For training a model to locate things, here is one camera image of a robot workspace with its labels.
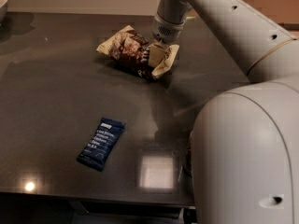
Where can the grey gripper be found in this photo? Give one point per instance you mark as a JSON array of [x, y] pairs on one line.
[[165, 31]]

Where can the brown and cream chip bag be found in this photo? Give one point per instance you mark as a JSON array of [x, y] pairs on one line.
[[130, 49]]

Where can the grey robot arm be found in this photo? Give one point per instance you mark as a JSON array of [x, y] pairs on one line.
[[245, 141]]

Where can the blue rxbar blueberry bar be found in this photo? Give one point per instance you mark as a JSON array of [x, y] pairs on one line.
[[97, 150]]

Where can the white green soda can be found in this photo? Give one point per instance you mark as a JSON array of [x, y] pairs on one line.
[[187, 164]]

